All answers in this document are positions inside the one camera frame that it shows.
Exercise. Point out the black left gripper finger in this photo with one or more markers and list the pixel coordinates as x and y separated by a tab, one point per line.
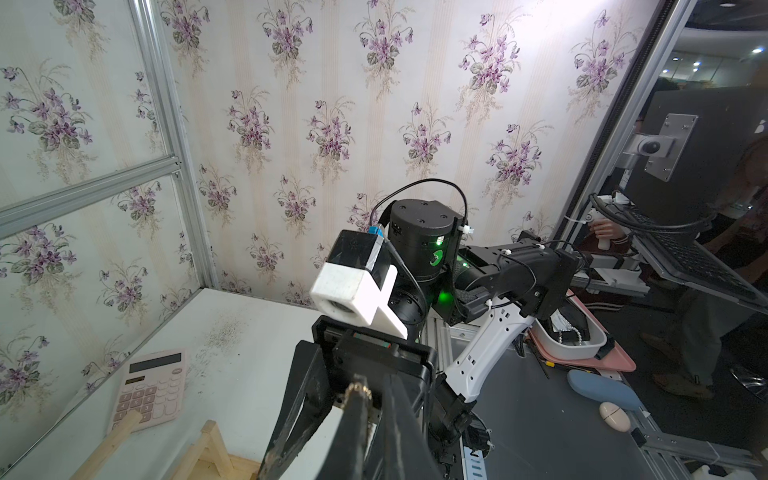
347	454

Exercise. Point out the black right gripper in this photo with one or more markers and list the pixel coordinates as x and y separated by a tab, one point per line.
343	353

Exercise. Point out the black monitor on arm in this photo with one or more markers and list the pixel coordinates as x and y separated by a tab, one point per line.
689	146

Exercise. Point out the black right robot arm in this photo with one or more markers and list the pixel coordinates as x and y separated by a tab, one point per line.
411	323

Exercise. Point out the wooden jewelry display stand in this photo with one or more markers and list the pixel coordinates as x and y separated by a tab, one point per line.
185	449

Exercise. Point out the pink calculator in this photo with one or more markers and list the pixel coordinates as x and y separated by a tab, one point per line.
153	386

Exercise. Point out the blue wrist rest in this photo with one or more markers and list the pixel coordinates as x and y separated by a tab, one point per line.
602	389

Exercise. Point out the white computer mouse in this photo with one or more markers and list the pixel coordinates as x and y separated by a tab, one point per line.
615	417

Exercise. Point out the black keyboard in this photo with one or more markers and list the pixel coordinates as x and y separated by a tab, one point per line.
684	262

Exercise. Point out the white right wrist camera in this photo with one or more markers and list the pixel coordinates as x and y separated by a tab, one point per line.
355	283

